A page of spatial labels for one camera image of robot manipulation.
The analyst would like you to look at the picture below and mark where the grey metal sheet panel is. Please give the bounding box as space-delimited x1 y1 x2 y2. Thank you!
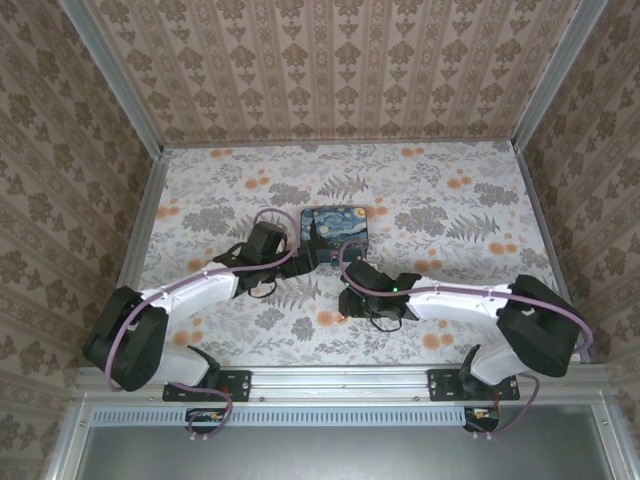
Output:
79 424 606 480

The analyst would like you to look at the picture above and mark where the aluminium frame post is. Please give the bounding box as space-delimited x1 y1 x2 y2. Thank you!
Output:
512 0 611 151
58 0 166 156

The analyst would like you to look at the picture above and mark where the starry night painted box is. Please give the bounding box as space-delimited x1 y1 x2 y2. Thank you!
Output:
299 204 371 264

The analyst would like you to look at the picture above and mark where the black base connector module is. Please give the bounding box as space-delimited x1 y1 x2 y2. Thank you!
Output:
462 405 502 434

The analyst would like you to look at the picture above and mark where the aluminium frame beam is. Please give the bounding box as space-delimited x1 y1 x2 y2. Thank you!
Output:
74 364 614 404

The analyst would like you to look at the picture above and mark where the floral patterned table cover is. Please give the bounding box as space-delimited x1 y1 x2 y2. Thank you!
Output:
134 142 584 369

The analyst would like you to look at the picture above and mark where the aluminium table side rail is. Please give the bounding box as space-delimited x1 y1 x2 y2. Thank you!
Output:
514 142 596 364
94 147 174 371

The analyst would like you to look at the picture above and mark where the slotted grey cable duct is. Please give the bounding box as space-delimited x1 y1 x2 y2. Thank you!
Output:
89 405 504 426

